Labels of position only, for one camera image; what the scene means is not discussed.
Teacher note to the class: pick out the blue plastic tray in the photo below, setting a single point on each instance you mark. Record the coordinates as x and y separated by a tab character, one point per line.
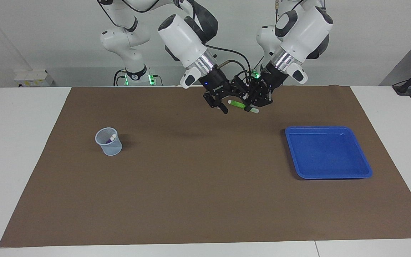
323	160

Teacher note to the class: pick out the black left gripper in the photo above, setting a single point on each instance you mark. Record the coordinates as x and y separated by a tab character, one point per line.
268	84

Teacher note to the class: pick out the translucent plastic cup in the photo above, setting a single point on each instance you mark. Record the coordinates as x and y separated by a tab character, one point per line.
112	150

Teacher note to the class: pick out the green marker pen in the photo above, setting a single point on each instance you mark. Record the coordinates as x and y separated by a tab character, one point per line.
237	104

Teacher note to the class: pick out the purple marker pen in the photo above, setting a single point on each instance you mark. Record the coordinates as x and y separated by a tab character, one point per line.
109	141

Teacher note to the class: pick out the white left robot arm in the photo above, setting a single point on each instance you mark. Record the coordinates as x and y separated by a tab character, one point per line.
305	28

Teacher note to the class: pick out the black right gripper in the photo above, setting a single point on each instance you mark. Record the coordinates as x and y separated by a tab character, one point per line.
219	84

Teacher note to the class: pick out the brown table mat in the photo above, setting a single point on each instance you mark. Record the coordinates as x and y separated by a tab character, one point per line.
205	196

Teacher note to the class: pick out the green lit base connector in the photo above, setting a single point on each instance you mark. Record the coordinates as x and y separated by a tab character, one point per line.
152	77
254	74

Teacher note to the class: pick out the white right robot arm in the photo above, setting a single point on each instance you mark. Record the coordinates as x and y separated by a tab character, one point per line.
184	39

